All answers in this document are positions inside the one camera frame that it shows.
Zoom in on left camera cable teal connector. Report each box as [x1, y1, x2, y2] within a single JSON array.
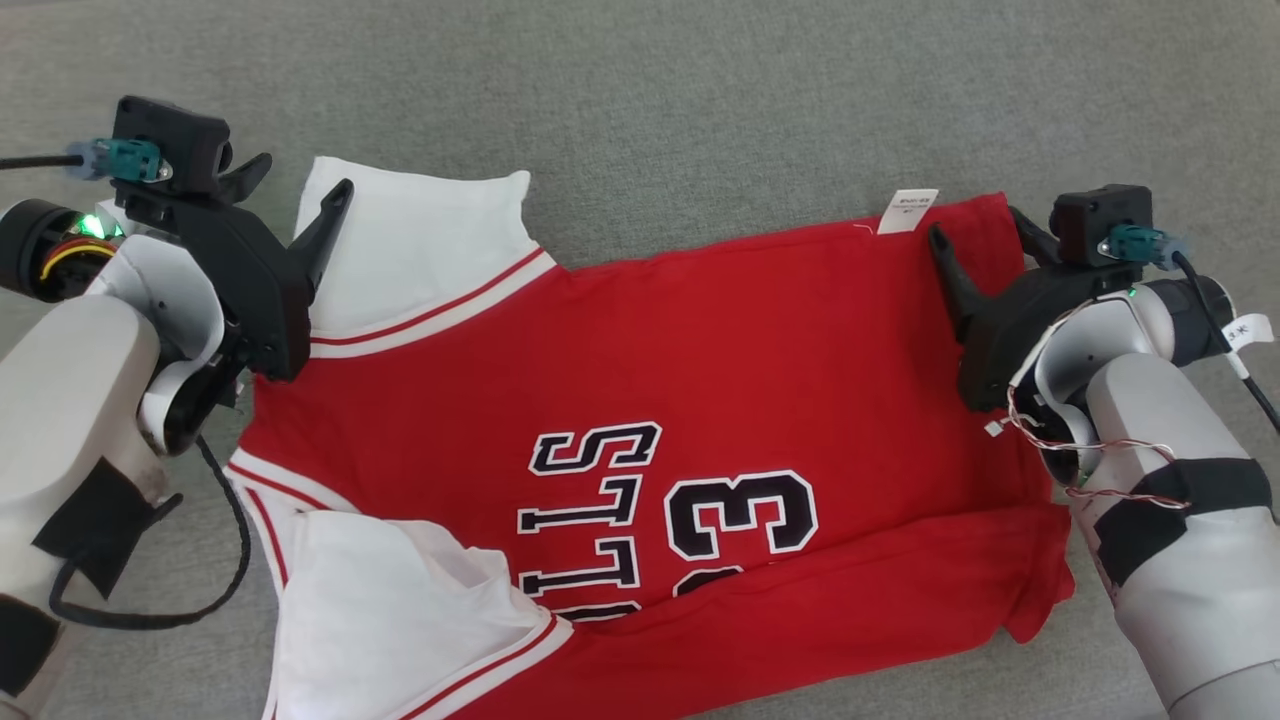
[[0, 138, 171, 185]]

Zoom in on thin red white wires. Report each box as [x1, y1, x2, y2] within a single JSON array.
[[985, 298, 1193, 511]]

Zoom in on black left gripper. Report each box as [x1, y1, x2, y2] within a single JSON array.
[[115, 152, 355, 383]]

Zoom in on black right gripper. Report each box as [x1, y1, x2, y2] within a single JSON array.
[[927, 204, 1143, 412]]

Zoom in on red white basketball jersey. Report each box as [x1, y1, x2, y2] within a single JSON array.
[[225, 155, 1076, 720]]

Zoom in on camera cable teal connector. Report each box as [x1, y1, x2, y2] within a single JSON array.
[[1100, 225, 1280, 433], [0, 138, 171, 185]]

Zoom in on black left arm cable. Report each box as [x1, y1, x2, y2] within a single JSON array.
[[48, 435, 253, 631]]

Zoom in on right camera cable teal connector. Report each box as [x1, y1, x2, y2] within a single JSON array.
[[1100, 225, 1280, 433]]

